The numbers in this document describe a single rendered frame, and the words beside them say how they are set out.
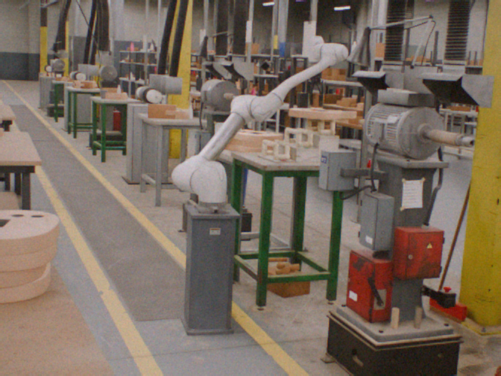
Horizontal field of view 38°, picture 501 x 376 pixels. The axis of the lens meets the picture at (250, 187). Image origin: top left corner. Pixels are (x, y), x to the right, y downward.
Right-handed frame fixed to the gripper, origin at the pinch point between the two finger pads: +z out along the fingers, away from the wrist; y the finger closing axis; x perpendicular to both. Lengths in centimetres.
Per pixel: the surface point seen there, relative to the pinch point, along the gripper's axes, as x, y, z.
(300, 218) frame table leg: 9, -22, 88
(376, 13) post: 234, -105, -42
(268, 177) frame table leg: -54, 5, 39
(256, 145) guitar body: -4, -50, 35
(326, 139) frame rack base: -5.9, 13.1, 23.1
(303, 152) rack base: -22.2, 6.4, 29.3
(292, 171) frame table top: -39, 11, 37
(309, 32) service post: 96, -79, -35
